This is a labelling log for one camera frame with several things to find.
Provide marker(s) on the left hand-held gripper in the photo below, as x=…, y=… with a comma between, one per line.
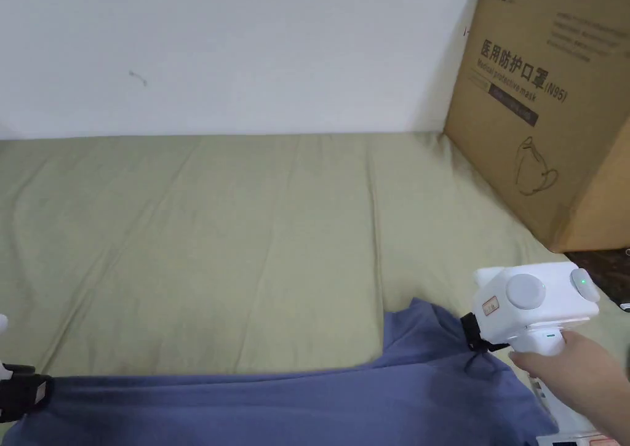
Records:
x=24, y=397

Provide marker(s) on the white printed packet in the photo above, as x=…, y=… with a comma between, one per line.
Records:
x=544, y=398

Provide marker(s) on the blue garment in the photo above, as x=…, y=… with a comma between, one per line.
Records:
x=295, y=406

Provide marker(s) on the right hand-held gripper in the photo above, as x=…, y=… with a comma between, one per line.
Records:
x=526, y=308

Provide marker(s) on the brown cardboard carton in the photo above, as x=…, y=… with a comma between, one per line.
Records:
x=541, y=180

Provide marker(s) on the person's right hand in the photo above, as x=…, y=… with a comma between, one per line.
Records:
x=581, y=377

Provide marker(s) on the dark patterned cloth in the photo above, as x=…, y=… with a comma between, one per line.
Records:
x=600, y=271

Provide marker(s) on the bed with pale green sheet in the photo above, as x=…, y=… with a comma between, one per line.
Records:
x=197, y=244

